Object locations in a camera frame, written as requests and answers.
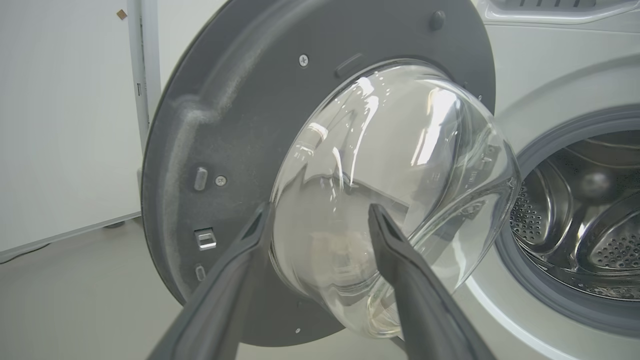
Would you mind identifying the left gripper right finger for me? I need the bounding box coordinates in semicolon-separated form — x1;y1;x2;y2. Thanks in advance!
368;202;496;360

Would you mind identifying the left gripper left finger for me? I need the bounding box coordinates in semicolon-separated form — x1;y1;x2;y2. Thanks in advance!
147;202;274;360

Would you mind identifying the grey washing machine door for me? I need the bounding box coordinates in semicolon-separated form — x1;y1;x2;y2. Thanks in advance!
141;0;523;348

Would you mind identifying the grey rubber door gasket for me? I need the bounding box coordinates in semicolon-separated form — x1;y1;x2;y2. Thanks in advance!
495;105;640;337

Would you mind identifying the white front-load washing machine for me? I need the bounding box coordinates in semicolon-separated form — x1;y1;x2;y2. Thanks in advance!
450;0;640;360

